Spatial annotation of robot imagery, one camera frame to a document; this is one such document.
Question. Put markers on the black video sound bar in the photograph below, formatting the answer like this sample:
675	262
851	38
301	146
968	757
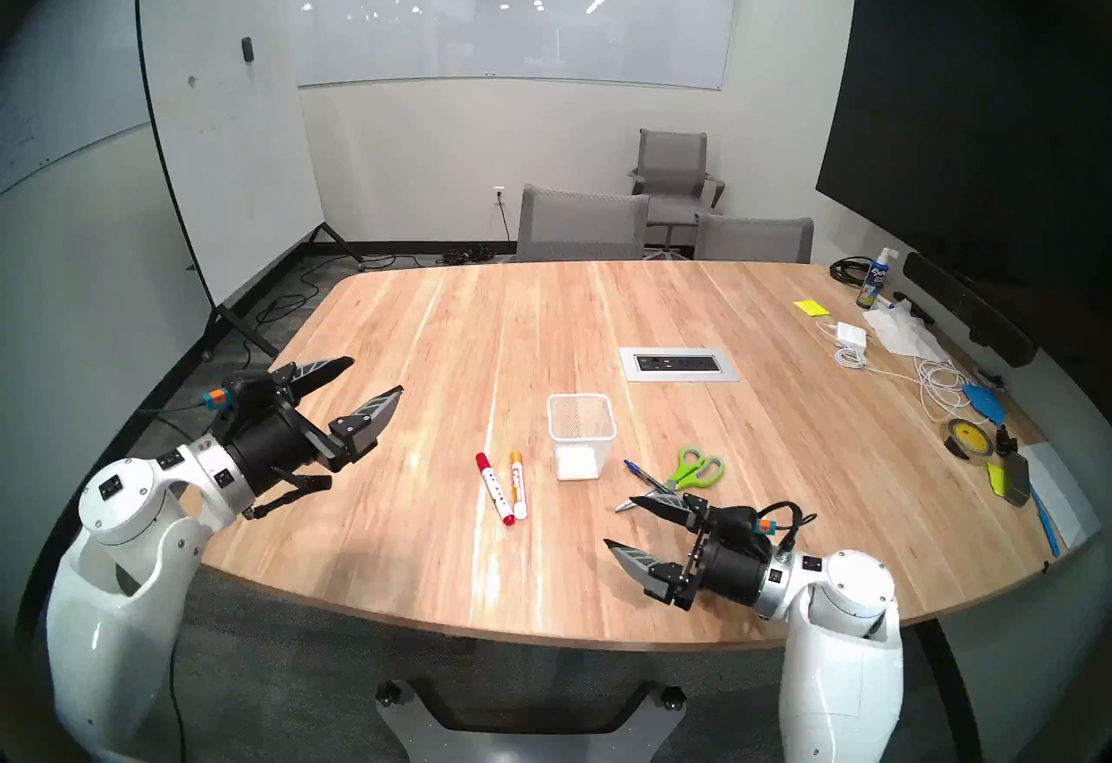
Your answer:
964	305

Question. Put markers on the yellow tape measure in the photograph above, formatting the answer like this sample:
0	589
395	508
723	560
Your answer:
1015	479

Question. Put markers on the yellow black tape roll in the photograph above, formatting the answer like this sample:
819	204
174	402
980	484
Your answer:
969	440

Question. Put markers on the white paper sheet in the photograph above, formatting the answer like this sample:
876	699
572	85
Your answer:
1064	492

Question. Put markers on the grey table power outlet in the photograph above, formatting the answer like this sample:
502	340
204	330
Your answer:
678	364

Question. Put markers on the orange cap white marker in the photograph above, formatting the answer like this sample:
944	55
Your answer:
518	487

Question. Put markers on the wide grey mesh chair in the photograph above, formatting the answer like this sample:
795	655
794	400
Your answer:
582	227

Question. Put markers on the large black wall screen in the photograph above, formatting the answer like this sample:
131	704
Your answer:
973	101

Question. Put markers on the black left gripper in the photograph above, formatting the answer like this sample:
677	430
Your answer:
274	448

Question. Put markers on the grey armrest office chair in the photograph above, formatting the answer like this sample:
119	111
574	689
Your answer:
673	170

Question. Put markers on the whiteboard cleaner spray bottle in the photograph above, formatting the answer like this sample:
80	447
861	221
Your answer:
873	283

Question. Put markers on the blue ballpoint pen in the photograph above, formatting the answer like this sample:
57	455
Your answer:
643	474

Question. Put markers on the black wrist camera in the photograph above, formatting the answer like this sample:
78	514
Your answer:
738	522
248	401

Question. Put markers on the red cap dotted marker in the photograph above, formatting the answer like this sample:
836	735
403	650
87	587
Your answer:
493	490

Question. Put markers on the written wall whiteboard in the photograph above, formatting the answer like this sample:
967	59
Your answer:
78	75

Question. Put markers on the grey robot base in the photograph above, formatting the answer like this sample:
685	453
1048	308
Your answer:
530	739

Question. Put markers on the white mesh pen holder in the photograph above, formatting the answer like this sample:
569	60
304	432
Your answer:
580	461

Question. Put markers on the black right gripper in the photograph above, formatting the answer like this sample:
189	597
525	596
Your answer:
734	574

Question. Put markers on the blue marker pen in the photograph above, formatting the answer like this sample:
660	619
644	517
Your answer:
1047	522

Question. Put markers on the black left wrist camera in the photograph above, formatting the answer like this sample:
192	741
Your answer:
248	401

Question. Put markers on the blue flat object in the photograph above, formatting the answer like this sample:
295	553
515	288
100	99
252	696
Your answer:
986	403

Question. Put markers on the yellow sticky note pad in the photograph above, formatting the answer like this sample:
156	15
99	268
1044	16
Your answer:
811	308

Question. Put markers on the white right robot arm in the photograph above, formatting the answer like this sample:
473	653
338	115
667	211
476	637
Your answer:
843	657

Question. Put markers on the small black bottle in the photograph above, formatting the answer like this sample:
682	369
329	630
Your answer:
1006	441

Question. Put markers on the low grey mesh chair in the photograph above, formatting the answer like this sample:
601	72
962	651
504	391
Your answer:
756	242

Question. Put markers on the white power adapter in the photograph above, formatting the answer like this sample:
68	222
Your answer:
853	334

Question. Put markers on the rolling whiteboard on stand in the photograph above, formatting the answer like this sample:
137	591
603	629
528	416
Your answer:
234	162

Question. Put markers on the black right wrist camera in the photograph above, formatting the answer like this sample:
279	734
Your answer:
738	522

